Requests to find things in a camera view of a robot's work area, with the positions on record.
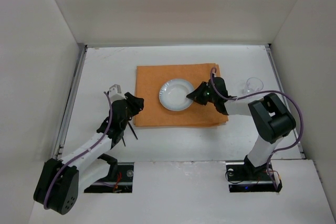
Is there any orange cloth napkin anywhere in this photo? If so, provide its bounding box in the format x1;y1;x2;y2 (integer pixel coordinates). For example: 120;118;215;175
134;63;228;127

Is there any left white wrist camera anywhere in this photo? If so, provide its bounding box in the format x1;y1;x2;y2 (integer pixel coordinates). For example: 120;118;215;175
108;84;124;103

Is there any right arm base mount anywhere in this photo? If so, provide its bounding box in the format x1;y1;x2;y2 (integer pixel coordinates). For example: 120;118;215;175
225;162;282;193

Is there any black plastic knife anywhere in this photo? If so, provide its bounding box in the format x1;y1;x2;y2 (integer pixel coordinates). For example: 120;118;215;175
128;122;138;140

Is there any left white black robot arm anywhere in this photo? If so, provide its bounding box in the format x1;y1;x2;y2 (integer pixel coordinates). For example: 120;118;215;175
33;91;144;215

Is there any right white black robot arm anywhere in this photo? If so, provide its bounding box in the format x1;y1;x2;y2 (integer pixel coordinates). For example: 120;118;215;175
186;77;296;175

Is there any clear plastic cup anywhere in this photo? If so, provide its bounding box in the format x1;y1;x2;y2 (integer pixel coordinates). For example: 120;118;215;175
238;77;264;96

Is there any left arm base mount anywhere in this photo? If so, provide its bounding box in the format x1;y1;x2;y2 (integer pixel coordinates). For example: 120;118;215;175
83;154;134;194

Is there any clear plastic plate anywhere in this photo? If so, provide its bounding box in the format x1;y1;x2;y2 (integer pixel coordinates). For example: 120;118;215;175
159;79;194;112

